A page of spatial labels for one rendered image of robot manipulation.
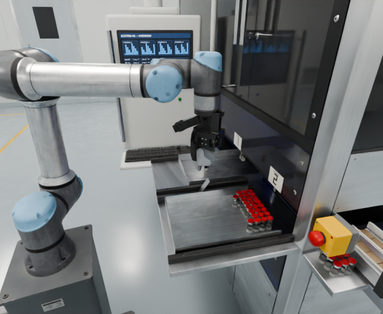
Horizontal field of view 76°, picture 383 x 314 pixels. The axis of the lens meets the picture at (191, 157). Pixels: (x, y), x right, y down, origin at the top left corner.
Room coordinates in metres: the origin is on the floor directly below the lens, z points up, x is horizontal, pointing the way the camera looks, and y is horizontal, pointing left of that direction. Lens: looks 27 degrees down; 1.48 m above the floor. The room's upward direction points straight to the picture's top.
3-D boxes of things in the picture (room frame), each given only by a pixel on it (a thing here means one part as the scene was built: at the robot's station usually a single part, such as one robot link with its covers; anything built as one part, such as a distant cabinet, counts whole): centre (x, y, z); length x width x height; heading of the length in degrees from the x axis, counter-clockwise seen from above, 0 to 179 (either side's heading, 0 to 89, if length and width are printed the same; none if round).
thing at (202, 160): (0.69, -0.04, 1.11); 0.06 x 0.03 x 0.09; 60
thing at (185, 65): (0.70, 0.06, 1.37); 0.11 x 0.11 x 0.08; 88
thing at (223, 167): (1.04, -0.13, 0.90); 0.34 x 0.26 x 0.04; 103
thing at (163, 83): (0.59, 0.26, 1.37); 0.49 x 0.11 x 0.12; 88
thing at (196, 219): (0.68, -0.09, 0.90); 0.34 x 0.26 x 0.04; 102
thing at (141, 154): (1.34, 0.19, 0.82); 0.40 x 0.14 x 0.02; 99
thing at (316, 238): (0.48, -0.33, 0.99); 0.04 x 0.04 x 0.04; 13
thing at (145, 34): (1.54, 0.20, 1.19); 0.50 x 0.19 x 0.78; 99
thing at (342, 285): (0.48, -0.42, 0.87); 0.14 x 0.13 x 0.02; 103
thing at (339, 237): (0.49, -0.37, 1.00); 0.08 x 0.07 x 0.07; 103
